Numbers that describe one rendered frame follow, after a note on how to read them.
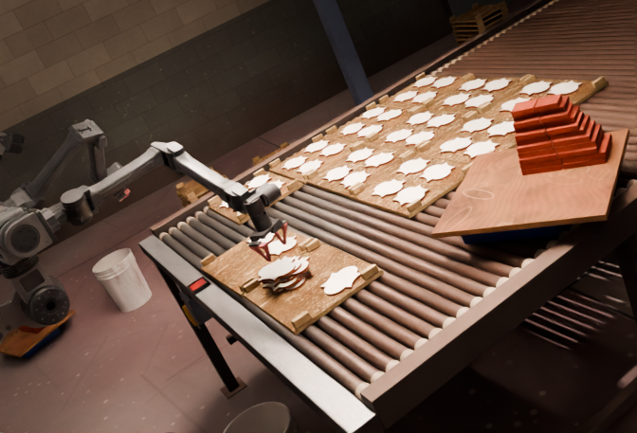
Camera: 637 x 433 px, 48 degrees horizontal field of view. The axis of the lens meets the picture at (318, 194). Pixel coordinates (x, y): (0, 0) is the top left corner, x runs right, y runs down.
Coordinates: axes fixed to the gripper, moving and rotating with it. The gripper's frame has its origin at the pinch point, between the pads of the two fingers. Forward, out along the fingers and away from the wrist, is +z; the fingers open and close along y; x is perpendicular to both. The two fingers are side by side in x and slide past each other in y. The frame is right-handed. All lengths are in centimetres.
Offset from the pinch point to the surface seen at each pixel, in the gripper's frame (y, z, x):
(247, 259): 18.7, 14.5, 36.2
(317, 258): 16.8, 14.8, 0.9
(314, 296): -5.0, 15.0, -11.8
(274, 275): -2.3, 8.2, 3.6
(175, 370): 49, 107, 173
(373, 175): 77, 14, 9
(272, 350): -28.6, 17.3, -9.6
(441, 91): 163, 14, 13
